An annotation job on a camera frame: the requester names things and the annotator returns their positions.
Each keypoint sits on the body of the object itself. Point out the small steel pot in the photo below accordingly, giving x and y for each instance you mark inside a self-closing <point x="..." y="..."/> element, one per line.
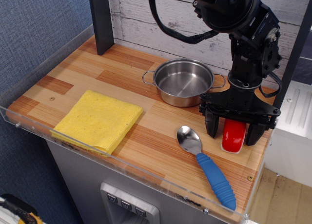
<point x="180" y="82"/>

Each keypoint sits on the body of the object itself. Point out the dark left upright post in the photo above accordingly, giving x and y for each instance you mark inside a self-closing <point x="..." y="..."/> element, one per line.
<point x="101" y="17"/>

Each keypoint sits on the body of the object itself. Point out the dark upright post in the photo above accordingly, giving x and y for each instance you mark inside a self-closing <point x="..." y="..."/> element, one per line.
<point x="295" y="54"/>
<point x="101" y="17"/>

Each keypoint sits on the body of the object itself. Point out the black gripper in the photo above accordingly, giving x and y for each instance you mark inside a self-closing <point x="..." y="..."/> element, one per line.
<point x="240" y="105"/>

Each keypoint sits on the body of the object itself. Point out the red and white toy sushi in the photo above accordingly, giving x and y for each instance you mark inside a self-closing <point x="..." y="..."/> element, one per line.
<point x="233" y="136"/>

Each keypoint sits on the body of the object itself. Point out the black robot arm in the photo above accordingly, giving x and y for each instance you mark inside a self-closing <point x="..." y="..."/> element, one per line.
<point x="254" y="33"/>

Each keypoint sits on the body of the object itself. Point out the spoon with blue handle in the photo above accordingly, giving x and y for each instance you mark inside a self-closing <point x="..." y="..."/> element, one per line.
<point x="190" y="142"/>

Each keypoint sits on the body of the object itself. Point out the clear acrylic table guard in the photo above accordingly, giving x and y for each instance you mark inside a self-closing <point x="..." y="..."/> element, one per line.
<point x="148" y="173"/>

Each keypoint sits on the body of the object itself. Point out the dark right upright post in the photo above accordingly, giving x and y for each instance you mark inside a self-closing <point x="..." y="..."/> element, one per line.
<point x="295" y="54"/>

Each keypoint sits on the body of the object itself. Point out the white side unit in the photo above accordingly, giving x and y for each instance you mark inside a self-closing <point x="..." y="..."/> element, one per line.
<point x="290" y="150"/>

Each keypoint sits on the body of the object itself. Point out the grey cabinet with dispenser panel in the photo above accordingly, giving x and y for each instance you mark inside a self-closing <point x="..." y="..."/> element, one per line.
<point x="105" y="193"/>

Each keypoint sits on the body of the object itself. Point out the yellow and black corner object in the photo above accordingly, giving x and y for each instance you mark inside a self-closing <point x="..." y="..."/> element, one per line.
<point x="15" y="211"/>

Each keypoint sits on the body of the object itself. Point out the yellow folded cloth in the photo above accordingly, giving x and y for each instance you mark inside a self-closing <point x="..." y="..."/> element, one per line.
<point x="97" y="123"/>

